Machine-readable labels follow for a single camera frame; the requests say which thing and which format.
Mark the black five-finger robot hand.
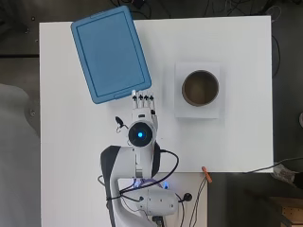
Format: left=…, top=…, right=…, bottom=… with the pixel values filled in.
left=131, top=89, right=159, bottom=128

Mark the orange clamp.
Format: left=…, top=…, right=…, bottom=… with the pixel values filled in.
left=202, top=166, right=213, bottom=183

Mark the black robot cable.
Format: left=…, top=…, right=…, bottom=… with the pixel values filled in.
left=106, top=148, right=180, bottom=202

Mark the blue plastic box lid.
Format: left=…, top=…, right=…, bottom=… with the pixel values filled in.
left=70, top=5, right=152, bottom=105

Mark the white flat box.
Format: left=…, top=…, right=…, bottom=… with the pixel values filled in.
left=173, top=61, right=222, bottom=120

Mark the brown round tub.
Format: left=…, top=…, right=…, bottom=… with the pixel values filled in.
left=181, top=69, right=221, bottom=108

